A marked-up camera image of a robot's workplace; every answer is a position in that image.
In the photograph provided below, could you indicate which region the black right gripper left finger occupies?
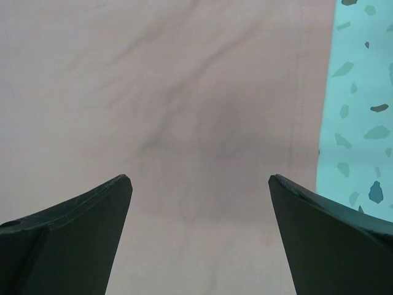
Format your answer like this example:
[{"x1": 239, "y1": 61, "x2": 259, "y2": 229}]
[{"x1": 1, "y1": 175, "x2": 133, "y2": 294}]

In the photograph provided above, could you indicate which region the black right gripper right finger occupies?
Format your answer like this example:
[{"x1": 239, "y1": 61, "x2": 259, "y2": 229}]
[{"x1": 268, "y1": 175, "x2": 392, "y2": 295}]

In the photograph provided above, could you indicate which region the pink t shirt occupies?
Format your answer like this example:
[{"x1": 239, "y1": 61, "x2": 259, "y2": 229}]
[{"x1": 1, "y1": 1, "x2": 335, "y2": 294}]

